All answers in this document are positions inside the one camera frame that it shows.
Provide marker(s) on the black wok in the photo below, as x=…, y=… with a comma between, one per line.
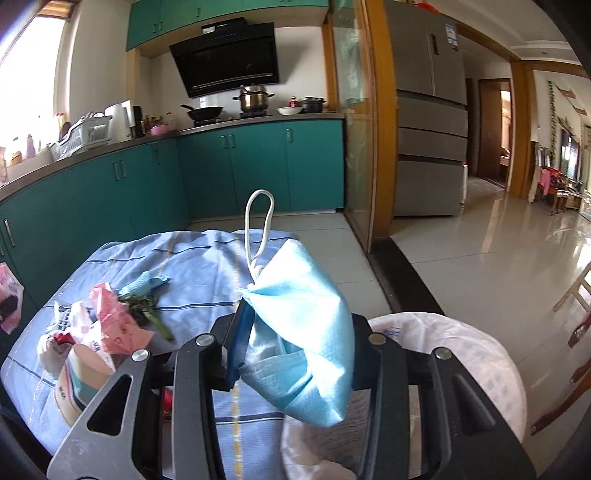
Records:
x=205, y=112

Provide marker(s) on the pink plastic bag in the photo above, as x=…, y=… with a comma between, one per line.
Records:
x=9, y=295

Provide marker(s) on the wooden chair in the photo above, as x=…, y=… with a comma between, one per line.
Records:
x=577, y=332

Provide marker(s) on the black range hood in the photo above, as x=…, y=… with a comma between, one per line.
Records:
x=226, y=55

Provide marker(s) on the wooden doorway frame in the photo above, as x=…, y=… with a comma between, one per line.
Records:
x=521, y=129

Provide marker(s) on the white dish rack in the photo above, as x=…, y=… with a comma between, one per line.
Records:
x=85, y=136

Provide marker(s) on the teal upper kitchen cabinets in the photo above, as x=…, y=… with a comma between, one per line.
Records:
x=184, y=18

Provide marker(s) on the gas stove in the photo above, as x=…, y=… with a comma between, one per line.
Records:
x=231, y=117

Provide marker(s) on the blue striped tablecloth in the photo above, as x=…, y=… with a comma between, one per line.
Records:
x=194, y=263

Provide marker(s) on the blue face mask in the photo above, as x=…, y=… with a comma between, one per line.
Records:
x=300, y=323

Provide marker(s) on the printed paper cup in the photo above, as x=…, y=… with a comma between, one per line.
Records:
x=78, y=387

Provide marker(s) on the pink printed plastic packet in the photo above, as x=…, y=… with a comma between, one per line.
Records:
x=120, y=327

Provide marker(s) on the small crumpled blue cloth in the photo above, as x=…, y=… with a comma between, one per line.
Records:
x=145, y=284

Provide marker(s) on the green vegetable stem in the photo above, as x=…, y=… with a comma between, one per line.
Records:
x=154, y=318

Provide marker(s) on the small red wrapper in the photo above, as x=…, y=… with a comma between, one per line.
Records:
x=63, y=340

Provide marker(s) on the white bowl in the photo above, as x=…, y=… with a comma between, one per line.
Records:
x=289, y=110

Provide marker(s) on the pink clothes on chair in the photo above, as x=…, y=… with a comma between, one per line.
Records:
x=547, y=180

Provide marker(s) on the bin with white plastic liner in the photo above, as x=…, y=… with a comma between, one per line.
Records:
x=461, y=341

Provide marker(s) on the pink bowl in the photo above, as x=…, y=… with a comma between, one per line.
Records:
x=160, y=129

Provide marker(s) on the teal lower kitchen cabinets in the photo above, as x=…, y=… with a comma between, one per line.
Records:
x=258, y=166

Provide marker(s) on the silver refrigerator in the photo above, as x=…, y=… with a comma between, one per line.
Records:
x=425, y=138

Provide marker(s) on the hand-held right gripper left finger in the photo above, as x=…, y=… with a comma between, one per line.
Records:
x=238, y=350

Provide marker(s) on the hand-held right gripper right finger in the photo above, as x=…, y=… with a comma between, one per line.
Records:
x=369, y=364

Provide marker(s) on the white kettle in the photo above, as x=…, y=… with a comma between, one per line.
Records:
x=119, y=122

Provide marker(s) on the wood-framed glass sliding door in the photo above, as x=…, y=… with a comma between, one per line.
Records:
x=353, y=115

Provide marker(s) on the brown interior door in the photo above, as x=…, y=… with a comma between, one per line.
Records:
x=489, y=134

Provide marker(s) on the green vine wall garland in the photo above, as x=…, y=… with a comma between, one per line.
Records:
x=553, y=115

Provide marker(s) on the black pot with lid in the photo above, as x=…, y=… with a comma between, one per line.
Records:
x=313, y=105

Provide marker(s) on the teal kitchen cabinets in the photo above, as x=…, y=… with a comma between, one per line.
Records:
x=258, y=166
x=184, y=18

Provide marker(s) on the stainless steel pot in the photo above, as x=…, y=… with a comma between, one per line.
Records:
x=253, y=99

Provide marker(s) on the white printed plastic wrapper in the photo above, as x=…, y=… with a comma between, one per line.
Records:
x=64, y=321

